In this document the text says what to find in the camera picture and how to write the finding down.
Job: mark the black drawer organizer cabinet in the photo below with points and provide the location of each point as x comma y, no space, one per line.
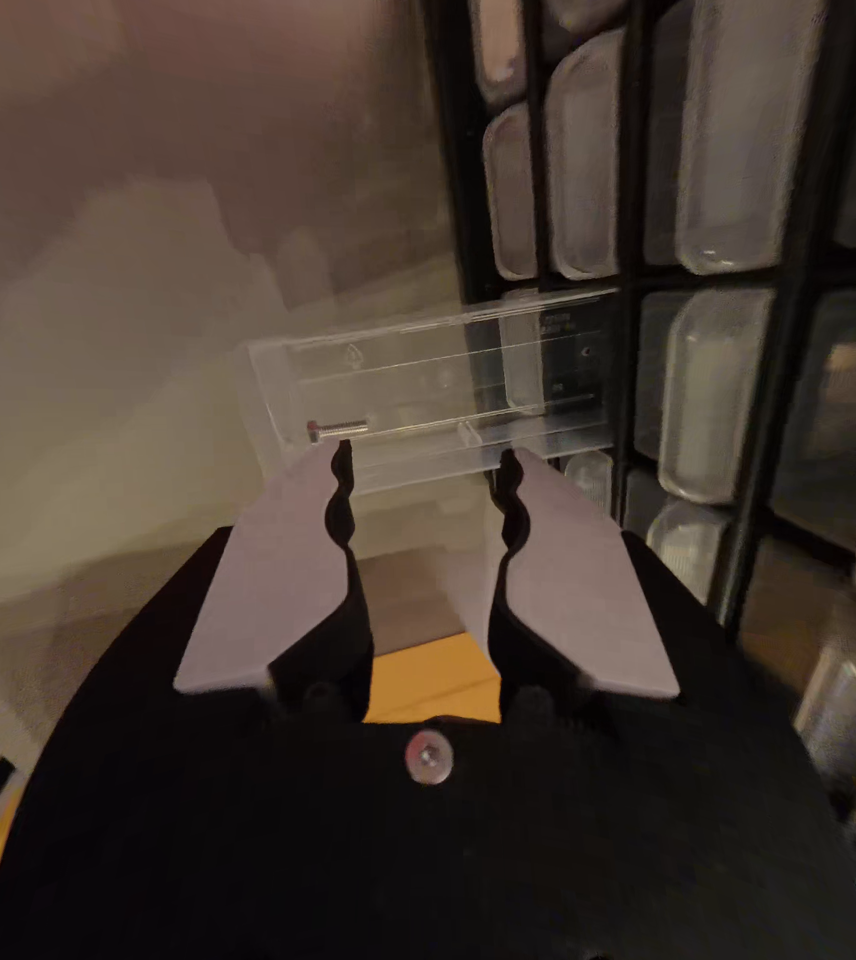
724,187

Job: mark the clear plastic drawer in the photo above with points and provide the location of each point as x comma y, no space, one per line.
413,375

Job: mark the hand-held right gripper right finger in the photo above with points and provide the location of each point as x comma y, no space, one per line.
578,592

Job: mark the small silver bolt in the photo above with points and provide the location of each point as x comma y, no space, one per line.
338,429

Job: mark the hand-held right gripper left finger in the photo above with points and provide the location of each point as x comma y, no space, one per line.
278,585

